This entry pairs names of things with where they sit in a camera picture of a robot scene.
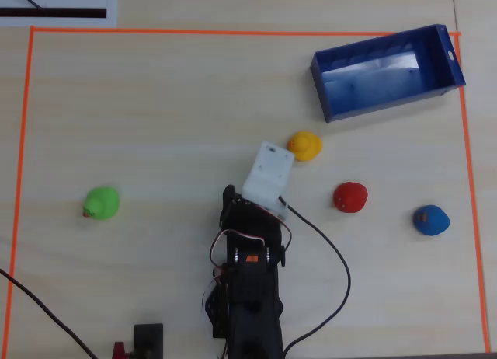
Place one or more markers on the blue rubber duck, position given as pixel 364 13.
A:
pixel 433 221

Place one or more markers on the blue plastic box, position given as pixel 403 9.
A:
pixel 369 98

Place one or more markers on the red rubber duck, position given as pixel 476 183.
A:
pixel 351 197

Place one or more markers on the green rubber duck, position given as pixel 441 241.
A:
pixel 103 203

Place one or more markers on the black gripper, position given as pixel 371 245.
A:
pixel 229 208

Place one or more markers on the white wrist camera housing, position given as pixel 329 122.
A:
pixel 270 168

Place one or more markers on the orange tape border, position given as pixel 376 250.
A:
pixel 233 31

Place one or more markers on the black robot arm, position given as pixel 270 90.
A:
pixel 252 297

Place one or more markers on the black stand base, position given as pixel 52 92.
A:
pixel 147 339

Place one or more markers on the yellow rubber duck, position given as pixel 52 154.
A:
pixel 306 145

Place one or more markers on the red clamp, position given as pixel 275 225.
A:
pixel 119 351

